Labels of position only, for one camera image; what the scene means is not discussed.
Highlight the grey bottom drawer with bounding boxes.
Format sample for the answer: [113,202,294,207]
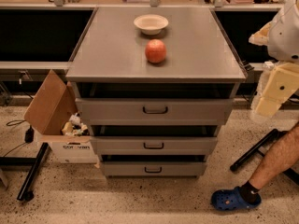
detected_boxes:
[101,161,206,176]

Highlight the person's bare leg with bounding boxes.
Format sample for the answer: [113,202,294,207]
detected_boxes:
[249,124,299,190]

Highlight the black table leg left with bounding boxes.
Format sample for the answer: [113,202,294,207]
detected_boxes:
[0,143,49,202]

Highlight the blue clog shoe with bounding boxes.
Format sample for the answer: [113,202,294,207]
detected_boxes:
[211,187,262,211]

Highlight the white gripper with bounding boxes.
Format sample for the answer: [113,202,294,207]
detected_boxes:
[249,0,299,118]

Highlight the open cardboard box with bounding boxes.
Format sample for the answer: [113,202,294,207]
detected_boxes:
[24,70,99,164]

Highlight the grey drawer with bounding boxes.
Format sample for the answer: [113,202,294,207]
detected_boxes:
[76,98,233,126]
[101,161,206,176]
[91,137,217,155]

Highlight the white bowl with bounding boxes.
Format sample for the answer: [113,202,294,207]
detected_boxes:
[134,14,168,35]

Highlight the grey top drawer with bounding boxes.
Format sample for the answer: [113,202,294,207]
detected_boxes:
[76,98,233,126]

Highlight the grey drawer cabinet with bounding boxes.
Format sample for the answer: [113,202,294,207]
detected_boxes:
[66,7,245,165]

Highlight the black power adapter cable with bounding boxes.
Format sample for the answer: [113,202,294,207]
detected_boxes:
[1,119,36,157]

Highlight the red apple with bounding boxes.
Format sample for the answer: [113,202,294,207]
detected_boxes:
[145,39,166,63]

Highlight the black sock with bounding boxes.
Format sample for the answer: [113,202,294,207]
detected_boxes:
[239,181,260,204]

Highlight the grey middle drawer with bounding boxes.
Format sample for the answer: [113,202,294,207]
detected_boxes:
[91,137,217,155]

